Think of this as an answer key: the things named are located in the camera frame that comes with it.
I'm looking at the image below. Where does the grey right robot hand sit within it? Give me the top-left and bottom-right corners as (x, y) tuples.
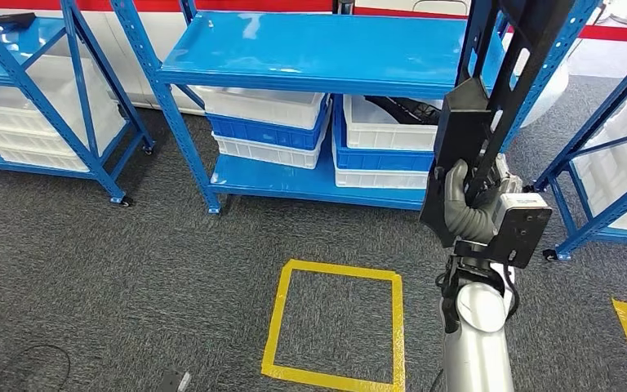
(442, 154), (523, 217)

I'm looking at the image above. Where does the black floor cable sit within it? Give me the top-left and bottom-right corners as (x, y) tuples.
(0, 345), (72, 392)

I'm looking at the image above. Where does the black ribbed part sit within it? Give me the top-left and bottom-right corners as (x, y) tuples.
(364, 96), (444, 127)

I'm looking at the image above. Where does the black flat part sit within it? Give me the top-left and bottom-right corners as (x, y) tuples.
(0, 11), (38, 29)

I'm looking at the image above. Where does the blue plastic bin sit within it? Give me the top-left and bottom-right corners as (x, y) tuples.
(205, 105), (331, 151)
(332, 100), (437, 172)

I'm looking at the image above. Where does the black slotted plastic part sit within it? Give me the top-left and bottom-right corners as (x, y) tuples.
(419, 0), (598, 249)

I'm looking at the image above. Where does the white car with red stripe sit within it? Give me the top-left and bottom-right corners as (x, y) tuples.
(0, 0), (627, 128)

